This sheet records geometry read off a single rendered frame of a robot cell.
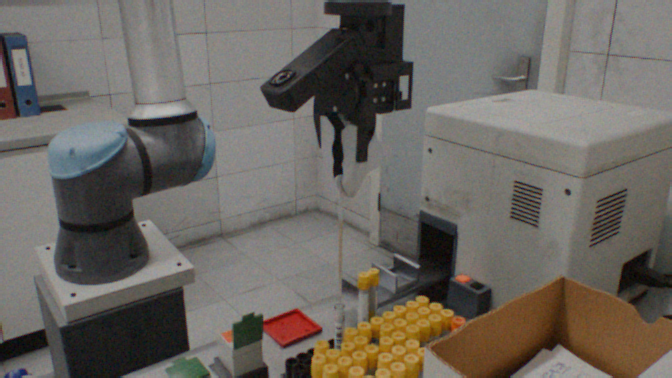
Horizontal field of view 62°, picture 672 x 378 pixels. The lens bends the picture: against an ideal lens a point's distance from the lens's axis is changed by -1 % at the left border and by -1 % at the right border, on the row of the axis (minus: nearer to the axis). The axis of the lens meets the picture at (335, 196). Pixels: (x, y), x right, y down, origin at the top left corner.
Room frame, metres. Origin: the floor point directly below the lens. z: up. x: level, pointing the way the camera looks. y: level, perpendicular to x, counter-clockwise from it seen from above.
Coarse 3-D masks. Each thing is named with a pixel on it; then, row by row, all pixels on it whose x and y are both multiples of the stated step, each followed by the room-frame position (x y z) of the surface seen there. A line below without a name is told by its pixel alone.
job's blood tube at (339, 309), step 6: (336, 306) 0.60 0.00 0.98; (342, 306) 0.60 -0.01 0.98; (336, 312) 0.60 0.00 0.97; (342, 312) 0.60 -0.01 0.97; (336, 318) 0.60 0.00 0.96; (342, 318) 0.60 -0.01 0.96; (336, 324) 0.60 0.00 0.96; (342, 324) 0.60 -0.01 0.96; (336, 330) 0.60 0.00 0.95; (342, 330) 0.60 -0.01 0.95; (336, 336) 0.60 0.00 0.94; (342, 336) 0.60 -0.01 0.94; (336, 342) 0.60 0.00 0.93; (342, 342) 0.60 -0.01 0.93; (336, 348) 0.60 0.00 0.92
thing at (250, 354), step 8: (216, 336) 0.59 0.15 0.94; (224, 336) 0.58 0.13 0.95; (224, 344) 0.57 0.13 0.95; (256, 344) 0.57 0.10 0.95; (224, 352) 0.57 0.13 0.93; (232, 352) 0.55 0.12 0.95; (240, 352) 0.56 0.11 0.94; (248, 352) 0.56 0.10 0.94; (256, 352) 0.57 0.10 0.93; (224, 360) 0.57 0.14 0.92; (232, 360) 0.55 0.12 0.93; (240, 360) 0.56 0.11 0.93; (248, 360) 0.56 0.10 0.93; (256, 360) 0.57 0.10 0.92; (232, 368) 0.55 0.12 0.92; (240, 368) 0.56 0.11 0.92; (248, 368) 0.56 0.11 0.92; (256, 368) 0.57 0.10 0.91
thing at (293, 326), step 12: (288, 312) 0.74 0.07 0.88; (300, 312) 0.74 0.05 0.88; (264, 324) 0.71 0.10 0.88; (276, 324) 0.72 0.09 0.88; (288, 324) 0.72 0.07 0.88; (300, 324) 0.72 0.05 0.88; (312, 324) 0.71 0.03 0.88; (276, 336) 0.68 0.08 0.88; (288, 336) 0.68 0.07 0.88; (300, 336) 0.68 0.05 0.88
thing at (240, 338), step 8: (248, 320) 0.55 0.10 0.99; (256, 320) 0.56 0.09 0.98; (232, 328) 0.55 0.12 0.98; (240, 328) 0.55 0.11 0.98; (248, 328) 0.56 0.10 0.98; (256, 328) 0.56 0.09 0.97; (232, 336) 0.55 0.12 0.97; (240, 336) 0.55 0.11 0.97; (248, 336) 0.56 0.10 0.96; (256, 336) 0.56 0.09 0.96; (232, 344) 0.55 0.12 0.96; (240, 344) 0.55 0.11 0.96; (248, 344) 0.56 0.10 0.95
